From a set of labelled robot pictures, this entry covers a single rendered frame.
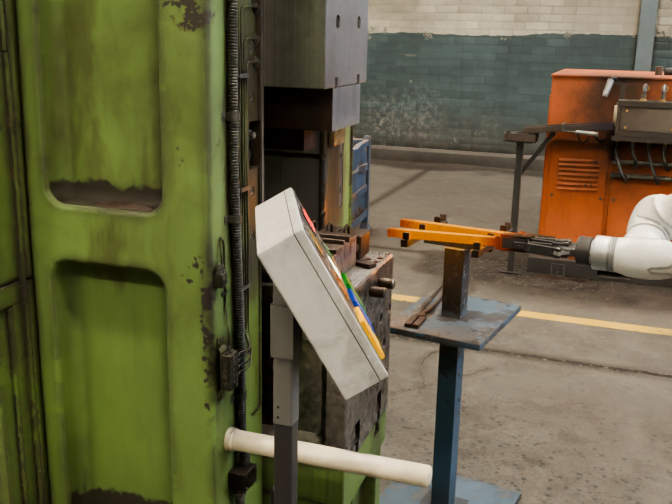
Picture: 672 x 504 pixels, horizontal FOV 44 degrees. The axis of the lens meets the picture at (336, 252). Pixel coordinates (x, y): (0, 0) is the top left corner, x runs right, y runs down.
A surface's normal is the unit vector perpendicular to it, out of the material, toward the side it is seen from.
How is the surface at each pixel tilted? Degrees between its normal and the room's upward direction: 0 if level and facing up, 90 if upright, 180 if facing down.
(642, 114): 90
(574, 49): 92
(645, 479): 0
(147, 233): 90
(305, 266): 90
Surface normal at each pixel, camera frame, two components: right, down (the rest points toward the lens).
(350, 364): 0.11, 0.26
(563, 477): 0.02, -0.97
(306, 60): -0.33, 0.24
